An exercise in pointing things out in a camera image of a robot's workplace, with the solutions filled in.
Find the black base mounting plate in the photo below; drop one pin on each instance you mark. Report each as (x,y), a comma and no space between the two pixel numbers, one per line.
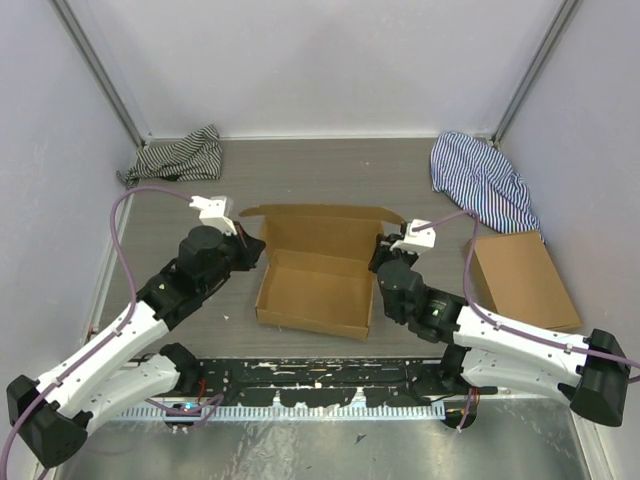
(320,382)

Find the black white striped cloth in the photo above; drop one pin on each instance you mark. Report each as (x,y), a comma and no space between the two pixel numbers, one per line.
(197,156)

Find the white slotted cable duct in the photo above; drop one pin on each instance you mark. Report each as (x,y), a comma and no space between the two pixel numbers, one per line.
(356,411)

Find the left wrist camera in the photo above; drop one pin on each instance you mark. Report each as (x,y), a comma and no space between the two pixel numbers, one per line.
(215,212)

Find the folded brown cardboard box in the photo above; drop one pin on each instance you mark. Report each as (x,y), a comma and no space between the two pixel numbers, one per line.
(514,276)

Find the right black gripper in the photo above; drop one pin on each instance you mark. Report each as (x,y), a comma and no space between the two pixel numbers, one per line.
(383,251)

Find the left aluminium corner post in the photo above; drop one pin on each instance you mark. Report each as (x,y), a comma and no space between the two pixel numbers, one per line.
(95,65)

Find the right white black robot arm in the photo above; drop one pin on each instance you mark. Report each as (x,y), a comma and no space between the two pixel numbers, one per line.
(589,374)

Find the aluminium corner post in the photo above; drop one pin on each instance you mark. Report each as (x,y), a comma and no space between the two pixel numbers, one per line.
(95,65)
(550,41)

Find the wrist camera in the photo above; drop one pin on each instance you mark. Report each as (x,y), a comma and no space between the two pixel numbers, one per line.
(215,212)
(418,238)

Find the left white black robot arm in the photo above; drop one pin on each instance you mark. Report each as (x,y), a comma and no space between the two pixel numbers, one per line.
(56,413)

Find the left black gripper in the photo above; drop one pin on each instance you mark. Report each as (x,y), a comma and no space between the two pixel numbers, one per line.
(251,248)

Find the right aluminium corner post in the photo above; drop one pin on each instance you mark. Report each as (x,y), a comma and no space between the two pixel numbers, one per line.
(550,41)

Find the brown cardboard box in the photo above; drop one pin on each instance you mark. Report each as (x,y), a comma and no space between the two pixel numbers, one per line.
(514,276)
(318,278)

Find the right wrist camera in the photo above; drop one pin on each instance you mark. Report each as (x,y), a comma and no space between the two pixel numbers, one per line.
(418,238)

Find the blue white striped cloth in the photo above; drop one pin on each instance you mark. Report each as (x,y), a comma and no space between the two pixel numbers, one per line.
(476,176)

